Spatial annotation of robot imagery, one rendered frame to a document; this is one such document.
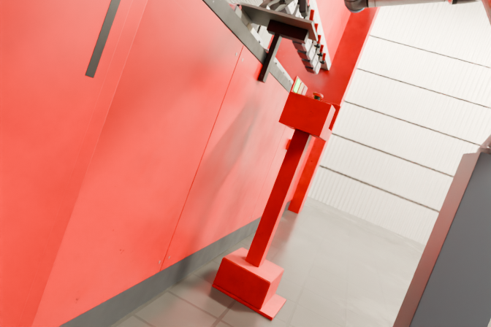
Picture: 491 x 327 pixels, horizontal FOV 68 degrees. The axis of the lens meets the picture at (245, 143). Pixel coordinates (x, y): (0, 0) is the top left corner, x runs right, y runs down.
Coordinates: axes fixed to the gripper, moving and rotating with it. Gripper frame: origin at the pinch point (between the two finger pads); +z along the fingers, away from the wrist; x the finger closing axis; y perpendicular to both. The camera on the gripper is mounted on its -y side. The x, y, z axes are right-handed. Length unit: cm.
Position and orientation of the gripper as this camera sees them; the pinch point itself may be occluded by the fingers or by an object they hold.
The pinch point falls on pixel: (263, 12)
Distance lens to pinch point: 139.6
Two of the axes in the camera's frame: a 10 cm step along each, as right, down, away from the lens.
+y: -4.5, -8.7, 1.9
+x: -2.9, -0.6, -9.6
